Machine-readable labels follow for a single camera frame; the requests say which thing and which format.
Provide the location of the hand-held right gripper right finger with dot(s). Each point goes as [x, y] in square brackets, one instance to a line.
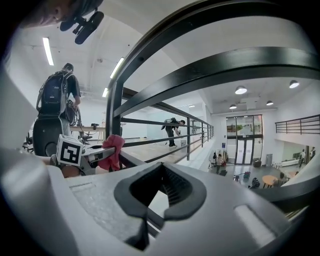
[225, 220]

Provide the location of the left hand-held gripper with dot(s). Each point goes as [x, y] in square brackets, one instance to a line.
[70, 150]

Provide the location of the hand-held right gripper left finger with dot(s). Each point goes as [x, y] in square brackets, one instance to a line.
[100, 212]

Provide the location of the pink cloth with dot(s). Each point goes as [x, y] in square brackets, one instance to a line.
[113, 150]

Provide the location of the black metal railing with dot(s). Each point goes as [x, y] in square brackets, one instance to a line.
[200, 70]

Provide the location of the person's left forearm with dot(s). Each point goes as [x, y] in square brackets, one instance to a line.
[71, 171]

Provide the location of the black balcony railing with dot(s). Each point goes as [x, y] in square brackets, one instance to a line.
[297, 123]

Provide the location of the wooden table white legs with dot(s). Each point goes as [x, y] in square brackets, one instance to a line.
[87, 128]

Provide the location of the black wheeled equipment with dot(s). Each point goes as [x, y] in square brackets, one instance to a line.
[254, 183]

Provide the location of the green red vacuum cleaner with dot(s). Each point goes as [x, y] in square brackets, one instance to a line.
[246, 174]

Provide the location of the black round machine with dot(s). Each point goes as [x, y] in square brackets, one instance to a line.
[46, 135]

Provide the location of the ceiling tube light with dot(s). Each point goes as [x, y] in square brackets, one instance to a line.
[117, 68]
[105, 92]
[48, 51]

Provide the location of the round orange table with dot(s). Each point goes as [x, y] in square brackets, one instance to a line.
[270, 180]

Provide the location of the black storage box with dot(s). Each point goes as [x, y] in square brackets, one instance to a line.
[257, 163]

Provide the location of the black office chair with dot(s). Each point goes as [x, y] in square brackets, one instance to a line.
[28, 142]

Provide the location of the glass double door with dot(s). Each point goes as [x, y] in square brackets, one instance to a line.
[243, 150]

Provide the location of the grey metal cabinet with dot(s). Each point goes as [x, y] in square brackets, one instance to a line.
[269, 160]

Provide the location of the round ceiling sensor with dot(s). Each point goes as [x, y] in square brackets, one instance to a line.
[100, 60]

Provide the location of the round ceiling light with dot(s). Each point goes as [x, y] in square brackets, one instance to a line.
[269, 103]
[241, 90]
[294, 84]
[233, 106]

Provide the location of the white ceiling air unit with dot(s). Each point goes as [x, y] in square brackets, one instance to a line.
[251, 103]

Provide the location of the person's face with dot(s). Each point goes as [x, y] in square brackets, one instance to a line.
[50, 12]

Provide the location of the blue wall sign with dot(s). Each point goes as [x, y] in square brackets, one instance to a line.
[223, 145]

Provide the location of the black head-mounted camera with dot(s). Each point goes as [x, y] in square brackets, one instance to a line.
[85, 26]

